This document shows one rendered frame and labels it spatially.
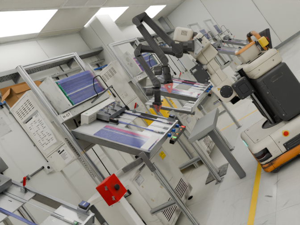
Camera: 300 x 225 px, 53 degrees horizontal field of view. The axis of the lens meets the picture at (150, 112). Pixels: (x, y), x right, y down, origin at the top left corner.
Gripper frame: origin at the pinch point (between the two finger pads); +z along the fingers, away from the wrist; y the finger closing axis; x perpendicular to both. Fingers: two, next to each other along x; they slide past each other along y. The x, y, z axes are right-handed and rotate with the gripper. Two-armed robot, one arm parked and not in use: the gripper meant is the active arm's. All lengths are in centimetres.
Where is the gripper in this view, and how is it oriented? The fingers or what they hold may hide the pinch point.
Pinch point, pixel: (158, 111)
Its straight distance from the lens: 266.3
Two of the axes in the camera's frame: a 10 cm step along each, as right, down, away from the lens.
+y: -4.2, 3.1, -8.5
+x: 9.1, 1.0, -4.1
